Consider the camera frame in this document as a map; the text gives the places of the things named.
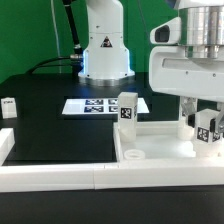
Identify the white square tabletop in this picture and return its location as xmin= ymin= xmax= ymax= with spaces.
xmin=113 ymin=120 xmax=224 ymax=164

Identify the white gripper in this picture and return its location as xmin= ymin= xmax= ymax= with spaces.
xmin=149 ymin=46 xmax=224 ymax=133

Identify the white sheet with tags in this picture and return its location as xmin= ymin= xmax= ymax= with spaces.
xmin=61 ymin=97 xmax=150 ymax=116

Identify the white left barrier wall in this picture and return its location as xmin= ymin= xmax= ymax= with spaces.
xmin=0 ymin=128 xmax=15 ymax=166

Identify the black cable hose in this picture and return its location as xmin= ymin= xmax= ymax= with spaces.
xmin=25 ymin=0 xmax=84 ymax=75

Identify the white front barrier wall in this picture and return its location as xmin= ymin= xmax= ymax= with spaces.
xmin=0 ymin=158 xmax=224 ymax=192

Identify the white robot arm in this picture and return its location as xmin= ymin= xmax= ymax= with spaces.
xmin=79 ymin=0 xmax=224 ymax=133

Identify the grey thin cable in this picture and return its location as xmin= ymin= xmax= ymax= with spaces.
xmin=50 ymin=0 xmax=63 ymax=75

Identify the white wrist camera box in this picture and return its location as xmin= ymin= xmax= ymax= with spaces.
xmin=150 ymin=17 xmax=181 ymax=45

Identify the white barrier wall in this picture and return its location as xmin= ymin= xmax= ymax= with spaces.
xmin=0 ymin=128 xmax=15 ymax=166
xmin=0 ymin=158 xmax=224 ymax=192

